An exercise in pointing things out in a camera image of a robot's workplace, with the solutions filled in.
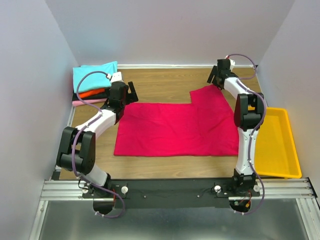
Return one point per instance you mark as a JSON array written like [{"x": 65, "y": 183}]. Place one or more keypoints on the folded orange t shirt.
[{"x": 92, "y": 92}]

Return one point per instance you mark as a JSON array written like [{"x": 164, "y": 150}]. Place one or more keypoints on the folded black t shirt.
[{"x": 103, "y": 95}]

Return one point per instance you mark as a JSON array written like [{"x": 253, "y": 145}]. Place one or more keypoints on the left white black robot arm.
[{"x": 77, "y": 148}]

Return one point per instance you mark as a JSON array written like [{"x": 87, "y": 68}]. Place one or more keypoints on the yellow plastic bin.
[{"x": 275, "y": 152}]

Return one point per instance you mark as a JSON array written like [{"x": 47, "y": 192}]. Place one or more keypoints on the aluminium extrusion frame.
[{"x": 290, "y": 210}]

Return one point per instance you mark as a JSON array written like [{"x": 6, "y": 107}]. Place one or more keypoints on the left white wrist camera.
[{"x": 115, "y": 77}]

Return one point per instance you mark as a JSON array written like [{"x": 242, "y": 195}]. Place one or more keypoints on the red t shirt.
[{"x": 203, "y": 127}]

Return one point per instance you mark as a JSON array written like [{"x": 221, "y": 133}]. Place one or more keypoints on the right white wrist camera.
[{"x": 232, "y": 62}]

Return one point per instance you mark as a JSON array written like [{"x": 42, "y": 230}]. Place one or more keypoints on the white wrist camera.
[
  {"x": 232, "y": 62},
  {"x": 115, "y": 77}
]

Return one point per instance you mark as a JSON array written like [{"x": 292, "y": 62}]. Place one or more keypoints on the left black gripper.
[{"x": 131, "y": 92}]

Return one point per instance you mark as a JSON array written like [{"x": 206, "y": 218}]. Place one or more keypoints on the folded cyan t shirt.
[{"x": 95, "y": 80}]

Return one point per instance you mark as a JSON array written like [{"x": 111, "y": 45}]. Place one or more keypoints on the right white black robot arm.
[{"x": 249, "y": 114}]

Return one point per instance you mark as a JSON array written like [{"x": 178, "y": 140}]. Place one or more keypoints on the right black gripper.
[{"x": 213, "y": 75}]

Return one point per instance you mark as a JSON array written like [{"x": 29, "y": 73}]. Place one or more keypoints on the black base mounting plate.
[{"x": 169, "y": 193}]

